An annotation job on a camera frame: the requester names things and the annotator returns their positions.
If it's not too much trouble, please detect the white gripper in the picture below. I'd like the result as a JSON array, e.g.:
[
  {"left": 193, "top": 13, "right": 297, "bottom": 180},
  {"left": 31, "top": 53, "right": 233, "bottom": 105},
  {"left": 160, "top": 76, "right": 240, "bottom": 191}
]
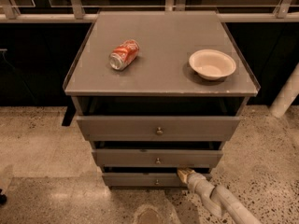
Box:
[{"left": 177, "top": 168, "right": 222, "bottom": 217}]

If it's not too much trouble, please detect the grey bottom drawer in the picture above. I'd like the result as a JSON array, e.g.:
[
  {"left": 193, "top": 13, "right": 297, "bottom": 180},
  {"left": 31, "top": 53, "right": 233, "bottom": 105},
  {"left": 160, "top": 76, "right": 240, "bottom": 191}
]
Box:
[{"left": 103, "top": 173, "right": 185, "bottom": 188}]

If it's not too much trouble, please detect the grey drawer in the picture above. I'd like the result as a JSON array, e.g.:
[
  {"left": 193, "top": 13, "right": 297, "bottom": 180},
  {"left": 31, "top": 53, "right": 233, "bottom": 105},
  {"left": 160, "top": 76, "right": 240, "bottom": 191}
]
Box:
[
  {"left": 103, "top": 173, "right": 185, "bottom": 188},
  {"left": 92, "top": 149, "right": 222, "bottom": 168},
  {"left": 77, "top": 116, "right": 240, "bottom": 142}
]

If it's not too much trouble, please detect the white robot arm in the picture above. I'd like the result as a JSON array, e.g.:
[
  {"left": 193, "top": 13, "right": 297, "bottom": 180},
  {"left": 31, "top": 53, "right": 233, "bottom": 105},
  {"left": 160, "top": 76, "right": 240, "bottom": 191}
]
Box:
[{"left": 177, "top": 168, "right": 262, "bottom": 224}]

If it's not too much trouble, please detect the grey middle drawer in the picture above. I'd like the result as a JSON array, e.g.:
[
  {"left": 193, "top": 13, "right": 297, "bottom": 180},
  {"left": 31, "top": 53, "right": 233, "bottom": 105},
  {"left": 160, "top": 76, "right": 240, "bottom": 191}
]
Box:
[{"left": 92, "top": 149, "right": 222, "bottom": 168}]

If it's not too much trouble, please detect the grey drawer cabinet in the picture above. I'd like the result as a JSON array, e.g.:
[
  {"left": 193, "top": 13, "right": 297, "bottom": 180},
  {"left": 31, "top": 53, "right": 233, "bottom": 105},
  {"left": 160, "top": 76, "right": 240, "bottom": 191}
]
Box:
[{"left": 64, "top": 11, "right": 259, "bottom": 176}]

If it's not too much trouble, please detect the grey top drawer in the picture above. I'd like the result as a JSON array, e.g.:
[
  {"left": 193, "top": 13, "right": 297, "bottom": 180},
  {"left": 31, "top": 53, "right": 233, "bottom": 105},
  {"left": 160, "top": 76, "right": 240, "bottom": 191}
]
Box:
[{"left": 77, "top": 116, "right": 240, "bottom": 142}]

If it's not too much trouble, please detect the white paper bowl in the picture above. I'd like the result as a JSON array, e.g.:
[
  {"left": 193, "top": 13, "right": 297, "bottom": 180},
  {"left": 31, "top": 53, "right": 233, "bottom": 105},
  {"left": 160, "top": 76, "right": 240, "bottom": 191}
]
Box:
[{"left": 189, "top": 49, "right": 236, "bottom": 80}]

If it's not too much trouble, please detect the crushed orange soda can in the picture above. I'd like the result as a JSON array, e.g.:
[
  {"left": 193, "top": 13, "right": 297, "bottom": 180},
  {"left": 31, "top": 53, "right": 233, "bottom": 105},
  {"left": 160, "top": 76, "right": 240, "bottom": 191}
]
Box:
[{"left": 109, "top": 39, "right": 139, "bottom": 71}]

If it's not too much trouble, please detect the white pillar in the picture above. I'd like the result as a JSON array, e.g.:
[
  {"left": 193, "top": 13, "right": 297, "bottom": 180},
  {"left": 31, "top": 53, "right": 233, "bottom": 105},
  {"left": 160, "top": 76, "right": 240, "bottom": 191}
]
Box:
[{"left": 269, "top": 64, "right": 299, "bottom": 118}]

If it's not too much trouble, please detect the black caster wheel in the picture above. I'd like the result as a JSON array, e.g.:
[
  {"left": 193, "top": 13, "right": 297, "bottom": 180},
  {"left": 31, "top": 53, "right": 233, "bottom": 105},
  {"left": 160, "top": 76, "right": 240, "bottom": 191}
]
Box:
[{"left": 0, "top": 189, "right": 7, "bottom": 204}]

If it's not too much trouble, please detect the metal window railing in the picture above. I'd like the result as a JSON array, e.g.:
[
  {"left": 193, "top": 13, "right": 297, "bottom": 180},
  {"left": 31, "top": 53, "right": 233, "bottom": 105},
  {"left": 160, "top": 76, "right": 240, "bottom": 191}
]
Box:
[{"left": 0, "top": 0, "right": 299, "bottom": 22}]

